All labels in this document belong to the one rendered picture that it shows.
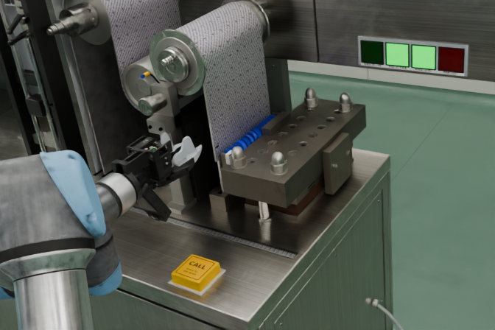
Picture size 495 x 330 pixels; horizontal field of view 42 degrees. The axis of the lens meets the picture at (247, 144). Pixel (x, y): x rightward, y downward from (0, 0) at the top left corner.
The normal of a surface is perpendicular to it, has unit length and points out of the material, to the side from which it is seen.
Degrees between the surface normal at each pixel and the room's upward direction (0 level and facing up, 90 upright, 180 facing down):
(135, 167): 89
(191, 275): 0
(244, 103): 90
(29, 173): 24
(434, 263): 0
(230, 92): 90
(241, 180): 90
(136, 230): 0
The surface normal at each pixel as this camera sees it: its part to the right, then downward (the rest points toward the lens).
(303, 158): -0.12, -0.88
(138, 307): -0.55, 0.44
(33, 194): 0.04, -0.25
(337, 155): 0.83, 0.16
